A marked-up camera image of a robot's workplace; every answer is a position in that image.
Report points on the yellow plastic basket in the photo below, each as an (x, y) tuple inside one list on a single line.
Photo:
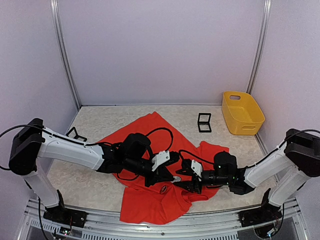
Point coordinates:
[(241, 113)]

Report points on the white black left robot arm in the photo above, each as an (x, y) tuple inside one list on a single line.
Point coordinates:
[(35, 141)]

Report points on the black display box green brooch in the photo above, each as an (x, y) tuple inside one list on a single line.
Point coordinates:
[(73, 133)]

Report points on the grey corner post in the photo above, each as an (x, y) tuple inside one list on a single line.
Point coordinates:
[(267, 4), (54, 5)]

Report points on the black display box red brooch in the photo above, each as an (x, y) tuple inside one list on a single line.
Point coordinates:
[(203, 122)]

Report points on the grey corner post left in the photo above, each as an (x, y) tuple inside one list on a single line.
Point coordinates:
[(54, 5)]

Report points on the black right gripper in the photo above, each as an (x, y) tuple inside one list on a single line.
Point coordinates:
[(189, 186)]

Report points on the grey corner post right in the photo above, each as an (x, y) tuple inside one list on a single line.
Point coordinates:
[(267, 4)]

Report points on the grey aluminium front rail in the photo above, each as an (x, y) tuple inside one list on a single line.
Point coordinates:
[(216, 225)]

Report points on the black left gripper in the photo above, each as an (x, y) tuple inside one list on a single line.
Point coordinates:
[(162, 174)]

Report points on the red t-shirt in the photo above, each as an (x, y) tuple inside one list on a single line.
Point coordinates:
[(142, 204)]

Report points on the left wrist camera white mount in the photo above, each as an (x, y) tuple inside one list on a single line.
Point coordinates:
[(164, 159)]

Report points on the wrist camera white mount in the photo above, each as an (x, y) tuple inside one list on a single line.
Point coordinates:
[(196, 166), (164, 159)]

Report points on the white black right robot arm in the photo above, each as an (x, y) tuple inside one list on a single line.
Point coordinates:
[(299, 154)]

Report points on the white round brooch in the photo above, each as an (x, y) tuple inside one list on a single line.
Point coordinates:
[(164, 189)]

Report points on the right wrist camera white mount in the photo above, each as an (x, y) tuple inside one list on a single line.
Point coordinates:
[(196, 166)]

